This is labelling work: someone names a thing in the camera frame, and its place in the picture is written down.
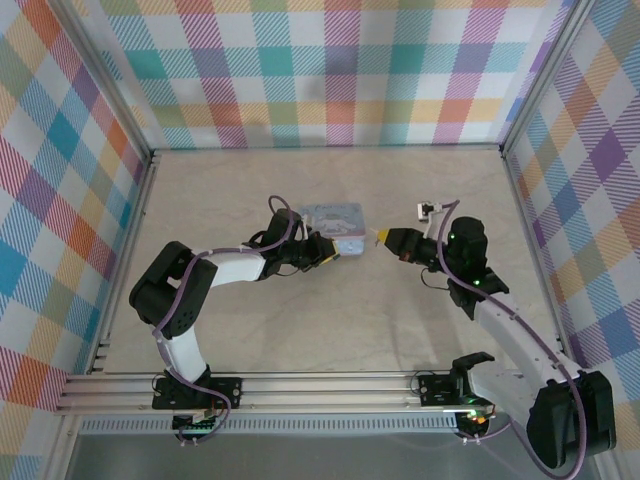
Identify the thin black right gripper cable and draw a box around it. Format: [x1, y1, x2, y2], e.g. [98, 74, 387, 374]
[421, 267, 451, 291]

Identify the thin aluminium table end rail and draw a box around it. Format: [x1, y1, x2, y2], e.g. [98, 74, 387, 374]
[149, 143, 504, 152]

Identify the slanted aluminium frame post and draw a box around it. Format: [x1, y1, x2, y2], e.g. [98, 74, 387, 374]
[58, 0, 154, 157]
[498, 0, 589, 154]

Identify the pastel cartoon dog tin box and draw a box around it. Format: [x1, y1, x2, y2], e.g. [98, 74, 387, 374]
[298, 201, 369, 259]

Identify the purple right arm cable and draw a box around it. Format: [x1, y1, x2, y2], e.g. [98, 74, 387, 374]
[422, 198, 586, 474]

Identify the long aluminium mounting rail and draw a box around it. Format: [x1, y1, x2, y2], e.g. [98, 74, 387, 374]
[54, 370, 601, 415]

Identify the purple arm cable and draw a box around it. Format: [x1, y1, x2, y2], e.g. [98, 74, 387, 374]
[422, 198, 586, 474]
[152, 194, 296, 444]

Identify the grey sheet metal panel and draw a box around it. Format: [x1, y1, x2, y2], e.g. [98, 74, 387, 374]
[64, 432, 601, 480]

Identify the aluminium table side rail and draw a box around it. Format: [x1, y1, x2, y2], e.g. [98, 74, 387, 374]
[499, 144, 576, 371]
[88, 149, 162, 375]

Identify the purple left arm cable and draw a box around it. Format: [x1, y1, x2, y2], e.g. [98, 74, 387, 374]
[152, 194, 296, 444]

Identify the slotted grey cable duct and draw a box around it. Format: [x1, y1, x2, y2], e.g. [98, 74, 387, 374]
[79, 418, 459, 434]

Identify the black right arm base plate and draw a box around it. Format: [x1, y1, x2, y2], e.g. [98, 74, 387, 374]
[417, 373, 511, 407]

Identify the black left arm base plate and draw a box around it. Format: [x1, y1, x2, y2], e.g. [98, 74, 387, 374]
[152, 375, 244, 410]

